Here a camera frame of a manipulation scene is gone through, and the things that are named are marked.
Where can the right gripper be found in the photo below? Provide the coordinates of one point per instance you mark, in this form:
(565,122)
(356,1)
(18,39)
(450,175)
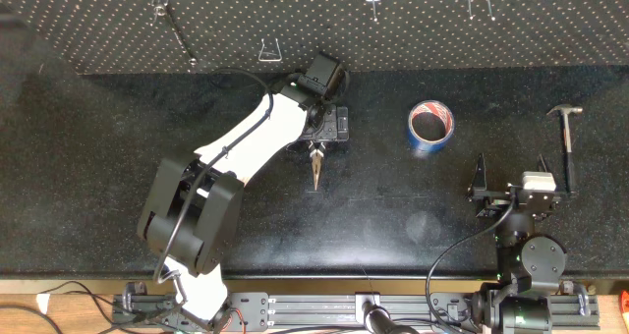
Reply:
(538,199)

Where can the needle-nose pliers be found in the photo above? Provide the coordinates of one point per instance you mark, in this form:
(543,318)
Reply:
(317,169)

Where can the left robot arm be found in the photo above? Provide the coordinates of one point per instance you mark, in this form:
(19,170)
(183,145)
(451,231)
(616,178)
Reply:
(255,137)

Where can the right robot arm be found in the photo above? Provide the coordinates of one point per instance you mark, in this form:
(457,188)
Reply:
(538,262)

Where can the black pegboard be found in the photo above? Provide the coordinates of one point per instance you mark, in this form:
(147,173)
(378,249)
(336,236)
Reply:
(442,39)

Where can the hammer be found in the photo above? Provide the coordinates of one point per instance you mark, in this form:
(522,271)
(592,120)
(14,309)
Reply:
(568,147)

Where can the roll of blue tape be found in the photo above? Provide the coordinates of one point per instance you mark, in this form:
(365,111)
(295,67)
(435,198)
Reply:
(417,140)

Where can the metal hook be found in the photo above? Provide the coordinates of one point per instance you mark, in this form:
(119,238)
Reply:
(158,9)
(469,2)
(374,5)
(269,57)

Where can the wrench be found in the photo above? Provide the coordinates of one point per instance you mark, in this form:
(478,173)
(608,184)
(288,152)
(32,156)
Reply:
(178,33)

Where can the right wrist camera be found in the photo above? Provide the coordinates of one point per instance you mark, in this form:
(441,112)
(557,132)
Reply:
(538,181)

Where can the mounting rail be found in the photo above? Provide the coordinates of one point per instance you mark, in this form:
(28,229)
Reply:
(304,312)

